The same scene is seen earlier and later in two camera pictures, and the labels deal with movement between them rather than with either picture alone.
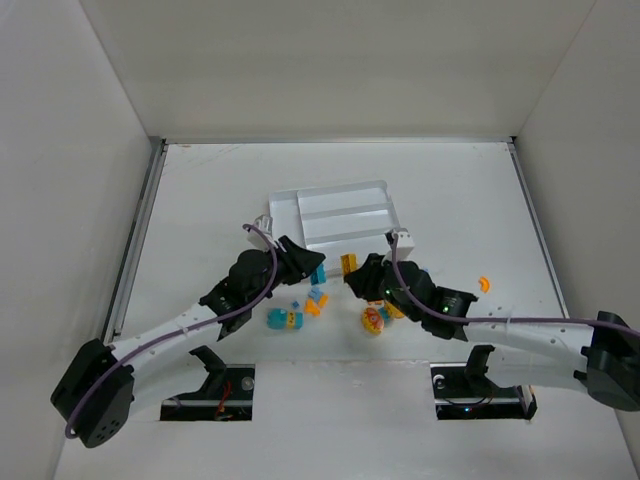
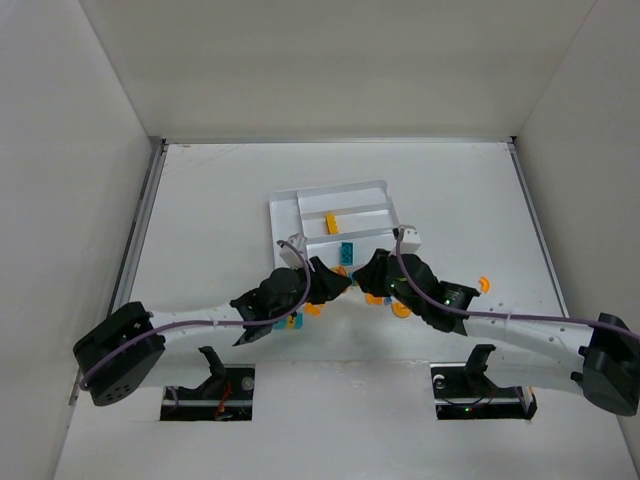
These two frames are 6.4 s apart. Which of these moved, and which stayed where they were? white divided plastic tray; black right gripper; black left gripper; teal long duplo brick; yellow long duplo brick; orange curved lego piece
Moved: yellow long duplo brick; teal long duplo brick; black left gripper
Stayed: white divided plastic tray; black right gripper; orange curved lego piece
